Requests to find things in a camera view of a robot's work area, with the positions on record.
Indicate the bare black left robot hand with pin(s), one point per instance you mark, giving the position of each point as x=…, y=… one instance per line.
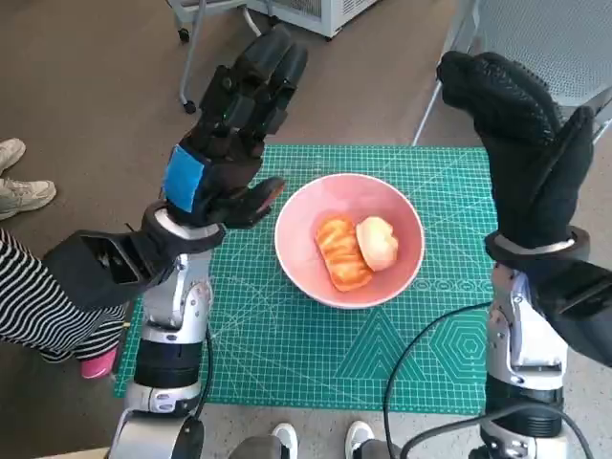
x=184, y=179

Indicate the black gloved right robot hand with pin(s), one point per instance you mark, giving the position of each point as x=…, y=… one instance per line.
x=526, y=181

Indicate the pink bowl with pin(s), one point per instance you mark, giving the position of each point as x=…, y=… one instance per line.
x=296, y=268

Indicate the round bun toy bread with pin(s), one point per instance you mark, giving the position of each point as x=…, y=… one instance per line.
x=378, y=244

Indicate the striped loaf toy bread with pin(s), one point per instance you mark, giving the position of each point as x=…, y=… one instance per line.
x=337, y=253

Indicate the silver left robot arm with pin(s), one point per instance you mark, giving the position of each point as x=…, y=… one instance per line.
x=167, y=306

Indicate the grey mesh chair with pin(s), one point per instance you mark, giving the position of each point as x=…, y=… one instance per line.
x=550, y=38

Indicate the person's foot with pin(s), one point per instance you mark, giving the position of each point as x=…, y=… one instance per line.
x=98, y=368
x=286, y=440
x=9, y=155
x=359, y=437
x=24, y=198

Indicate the green cutting mat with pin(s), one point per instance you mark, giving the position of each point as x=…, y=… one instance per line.
x=268, y=344

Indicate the white appliance cabinet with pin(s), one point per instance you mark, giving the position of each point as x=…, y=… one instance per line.
x=330, y=19

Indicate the grey chair frame with casters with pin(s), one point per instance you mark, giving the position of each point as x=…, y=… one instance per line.
x=190, y=106

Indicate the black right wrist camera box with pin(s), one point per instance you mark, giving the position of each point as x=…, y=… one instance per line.
x=578, y=311

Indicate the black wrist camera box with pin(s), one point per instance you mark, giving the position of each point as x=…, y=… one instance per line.
x=578, y=311
x=72, y=282

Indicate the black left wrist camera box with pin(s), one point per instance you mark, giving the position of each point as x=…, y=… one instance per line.
x=72, y=282

